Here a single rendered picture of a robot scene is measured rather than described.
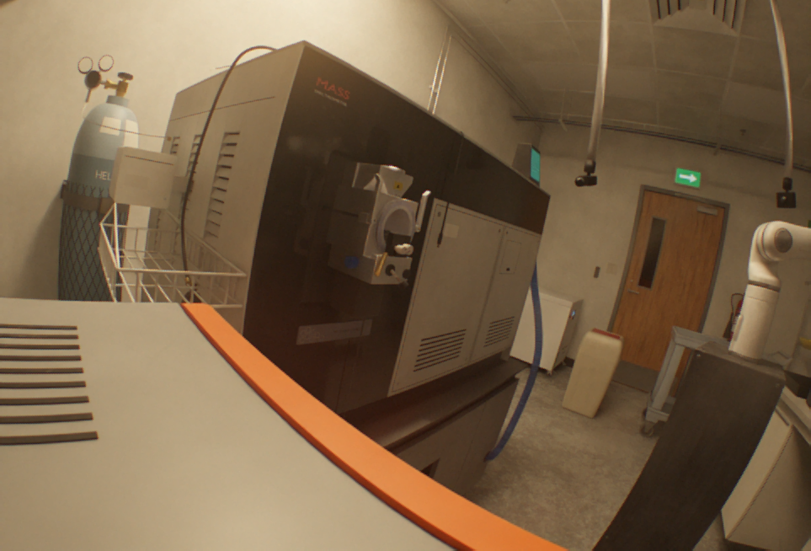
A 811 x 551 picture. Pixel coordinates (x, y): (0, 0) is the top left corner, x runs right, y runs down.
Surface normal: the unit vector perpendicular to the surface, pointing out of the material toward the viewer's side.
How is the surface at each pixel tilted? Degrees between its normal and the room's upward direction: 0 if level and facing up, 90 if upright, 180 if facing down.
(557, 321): 90
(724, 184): 90
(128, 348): 0
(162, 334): 0
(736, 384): 90
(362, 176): 90
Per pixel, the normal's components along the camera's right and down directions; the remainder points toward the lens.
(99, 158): 0.66, 0.22
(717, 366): -0.83, -0.14
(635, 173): -0.61, -0.07
